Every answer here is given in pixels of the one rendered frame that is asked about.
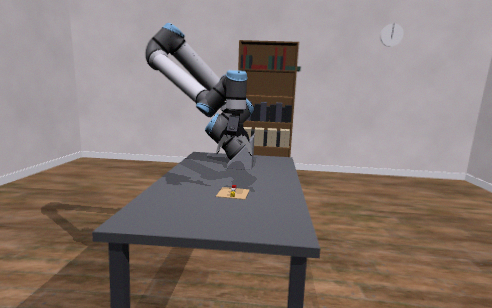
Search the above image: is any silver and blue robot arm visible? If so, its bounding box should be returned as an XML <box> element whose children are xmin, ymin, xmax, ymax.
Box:
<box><xmin>145</xmin><ymin>23</ymin><xmax>254</xmax><ymax>160</ymax></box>

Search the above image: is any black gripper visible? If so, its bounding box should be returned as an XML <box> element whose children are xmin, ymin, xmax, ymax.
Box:
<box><xmin>216</xmin><ymin>109</ymin><xmax>252</xmax><ymax>156</ymax></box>

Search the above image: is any peach flat mat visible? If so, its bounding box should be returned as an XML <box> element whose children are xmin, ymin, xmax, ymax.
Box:
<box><xmin>216</xmin><ymin>187</ymin><xmax>250</xmax><ymax>200</ymax></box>

